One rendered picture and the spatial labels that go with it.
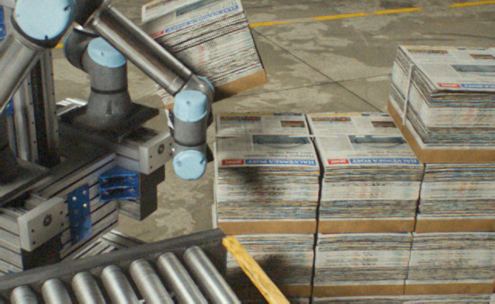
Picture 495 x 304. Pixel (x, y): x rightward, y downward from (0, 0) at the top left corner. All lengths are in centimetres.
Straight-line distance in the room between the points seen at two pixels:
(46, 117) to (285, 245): 79
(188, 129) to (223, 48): 35
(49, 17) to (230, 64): 56
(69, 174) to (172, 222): 117
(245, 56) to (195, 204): 159
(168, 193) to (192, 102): 192
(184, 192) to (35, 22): 205
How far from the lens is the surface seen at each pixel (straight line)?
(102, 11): 169
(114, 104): 224
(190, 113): 159
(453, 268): 229
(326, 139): 215
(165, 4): 213
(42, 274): 162
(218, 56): 189
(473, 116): 205
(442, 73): 207
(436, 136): 203
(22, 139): 215
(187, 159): 162
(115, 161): 228
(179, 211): 334
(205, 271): 160
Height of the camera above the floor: 174
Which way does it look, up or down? 25 degrees down
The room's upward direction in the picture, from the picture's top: 3 degrees clockwise
